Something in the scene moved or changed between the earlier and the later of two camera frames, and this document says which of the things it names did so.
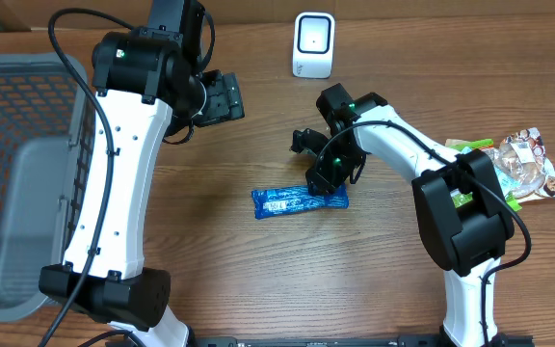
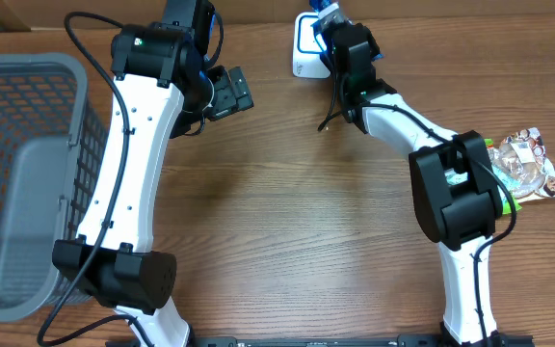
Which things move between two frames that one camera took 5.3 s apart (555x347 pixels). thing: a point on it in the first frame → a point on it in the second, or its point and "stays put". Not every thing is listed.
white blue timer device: [313, 44] stays put
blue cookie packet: [273, 201] → [320, 5]
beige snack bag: [522, 157] stays put
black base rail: [349, 340] stays put
